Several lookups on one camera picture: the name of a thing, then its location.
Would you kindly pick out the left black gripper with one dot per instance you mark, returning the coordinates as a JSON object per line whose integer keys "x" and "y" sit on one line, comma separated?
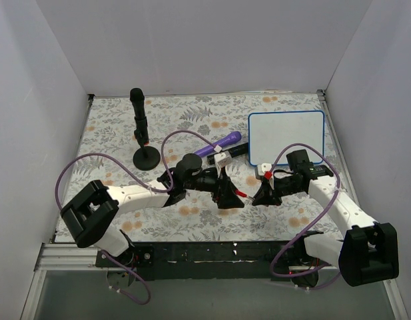
{"x": 220, "y": 188}

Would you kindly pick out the black glitter microphone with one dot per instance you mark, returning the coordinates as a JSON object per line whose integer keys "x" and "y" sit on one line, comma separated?
{"x": 235, "y": 151}

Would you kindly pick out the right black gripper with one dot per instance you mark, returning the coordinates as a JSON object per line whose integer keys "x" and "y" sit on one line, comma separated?
{"x": 272, "y": 188}

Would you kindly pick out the red whiteboard marker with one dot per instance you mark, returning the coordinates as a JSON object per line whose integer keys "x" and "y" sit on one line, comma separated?
{"x": 246, "y": 196}

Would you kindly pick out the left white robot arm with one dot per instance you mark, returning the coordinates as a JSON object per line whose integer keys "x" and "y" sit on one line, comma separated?
{"x": 90, "y": 213}

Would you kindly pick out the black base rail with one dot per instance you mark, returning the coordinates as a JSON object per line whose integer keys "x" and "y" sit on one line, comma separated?
{"x": 202, "y": 260}

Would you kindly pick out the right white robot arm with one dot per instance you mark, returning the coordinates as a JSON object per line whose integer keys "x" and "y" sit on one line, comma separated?
{"x": 368, "y": 252}

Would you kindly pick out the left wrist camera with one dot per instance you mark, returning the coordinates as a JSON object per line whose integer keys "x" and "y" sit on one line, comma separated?
{"x": 221, "y": 158}

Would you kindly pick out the blue framed whiteboard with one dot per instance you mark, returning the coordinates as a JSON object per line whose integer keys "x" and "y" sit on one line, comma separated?
{"x": 270, "y": 132}

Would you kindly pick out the black microphone on stand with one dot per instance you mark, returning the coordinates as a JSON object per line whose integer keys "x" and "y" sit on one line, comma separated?
{"x": 146, "y": 157}

